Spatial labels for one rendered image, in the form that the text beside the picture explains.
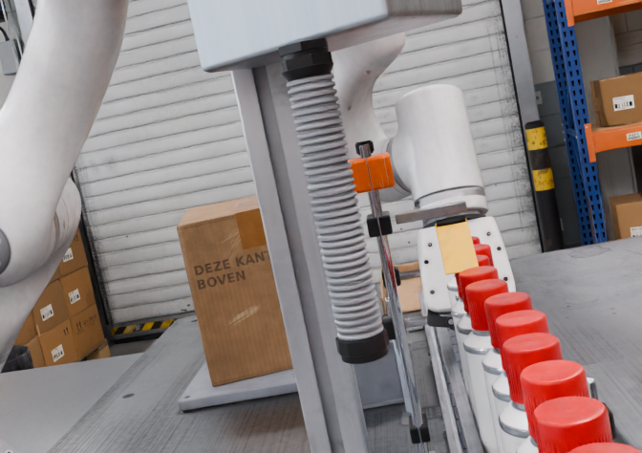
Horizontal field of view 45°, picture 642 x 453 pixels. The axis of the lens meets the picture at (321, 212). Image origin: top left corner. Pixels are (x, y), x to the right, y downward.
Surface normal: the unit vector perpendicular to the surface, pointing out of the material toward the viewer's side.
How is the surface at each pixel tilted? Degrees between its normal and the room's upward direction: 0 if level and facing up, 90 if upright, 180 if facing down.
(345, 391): 90
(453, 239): 48
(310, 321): 90
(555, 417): 2
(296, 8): 90
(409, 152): 78
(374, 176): 90
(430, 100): 70
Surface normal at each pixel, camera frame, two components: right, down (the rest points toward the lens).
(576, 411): -0.22, -0.97
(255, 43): -0.62, 0.22
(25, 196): 0.36, -0.11
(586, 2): -0.18, 0.15
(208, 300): 0.11, 0.09
